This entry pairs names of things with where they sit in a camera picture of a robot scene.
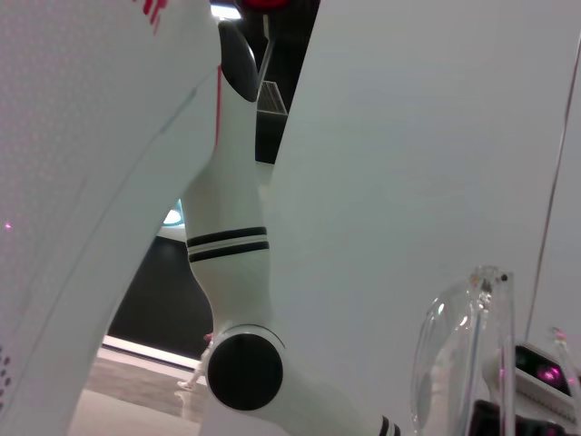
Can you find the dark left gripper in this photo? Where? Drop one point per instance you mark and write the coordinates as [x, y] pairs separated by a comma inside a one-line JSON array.
[[544, 427]]

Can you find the clear transparent glasses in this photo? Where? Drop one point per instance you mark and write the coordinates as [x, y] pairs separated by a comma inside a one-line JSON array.
[[507, 327]]

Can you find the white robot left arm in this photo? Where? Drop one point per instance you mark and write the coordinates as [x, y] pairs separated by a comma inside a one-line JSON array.
[[227, 181]]

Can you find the distant walking person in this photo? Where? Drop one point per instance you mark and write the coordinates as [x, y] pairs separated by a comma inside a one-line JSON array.
[[199, 370]]

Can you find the teal round object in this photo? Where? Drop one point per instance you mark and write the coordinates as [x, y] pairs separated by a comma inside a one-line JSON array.
[[174, 218]]

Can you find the white slatted grille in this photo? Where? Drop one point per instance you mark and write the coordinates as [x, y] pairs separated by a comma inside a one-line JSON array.
[[272, 97]]

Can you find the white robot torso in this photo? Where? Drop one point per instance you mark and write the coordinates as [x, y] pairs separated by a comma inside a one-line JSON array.
[[68, 136]]

